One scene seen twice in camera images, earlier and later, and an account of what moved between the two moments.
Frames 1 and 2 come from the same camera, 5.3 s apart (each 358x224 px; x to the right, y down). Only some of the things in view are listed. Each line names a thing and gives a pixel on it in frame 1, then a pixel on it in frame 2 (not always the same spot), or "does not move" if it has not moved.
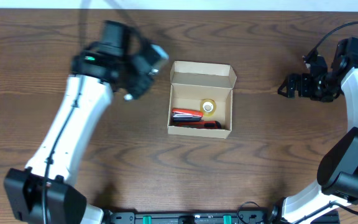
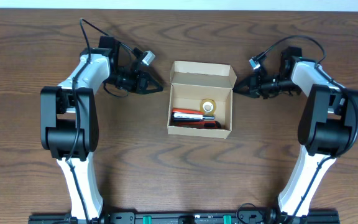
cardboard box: [190, 83] does not move
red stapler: [186, 115] does not move
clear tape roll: [208, 107] does not move
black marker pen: [128, 96] → [191, 117]
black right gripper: [302, 86] → [257, 84]
